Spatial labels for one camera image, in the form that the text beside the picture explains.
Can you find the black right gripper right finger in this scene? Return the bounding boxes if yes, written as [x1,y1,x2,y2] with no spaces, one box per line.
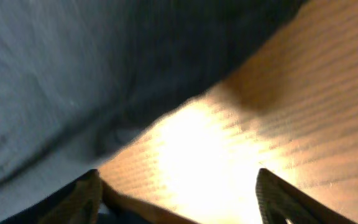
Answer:
[255,168,356,224]

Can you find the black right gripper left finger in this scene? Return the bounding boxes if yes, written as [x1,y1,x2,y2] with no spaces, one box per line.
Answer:
[1,169,103,224]

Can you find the dark blue shorts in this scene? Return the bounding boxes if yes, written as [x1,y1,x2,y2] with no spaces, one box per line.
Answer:
[0,0,302,223]

